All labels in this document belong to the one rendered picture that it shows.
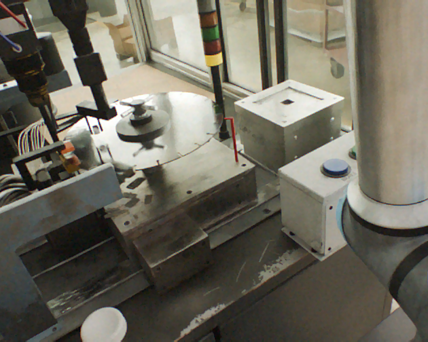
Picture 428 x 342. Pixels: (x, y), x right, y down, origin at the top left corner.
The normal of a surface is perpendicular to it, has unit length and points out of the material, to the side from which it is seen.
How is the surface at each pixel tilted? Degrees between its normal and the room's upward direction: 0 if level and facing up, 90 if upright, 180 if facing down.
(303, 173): 0
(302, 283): 90
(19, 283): 90
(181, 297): 0
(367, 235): 98
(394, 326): 0
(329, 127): 90
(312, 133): 90
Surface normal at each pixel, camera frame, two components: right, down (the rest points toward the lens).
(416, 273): -0.85, -0.28
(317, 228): -0.83, 0.40
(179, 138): -0.14, -0.82
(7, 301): 0.54, 0.41
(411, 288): -0.94, -0.07
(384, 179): -0.56, 0.62
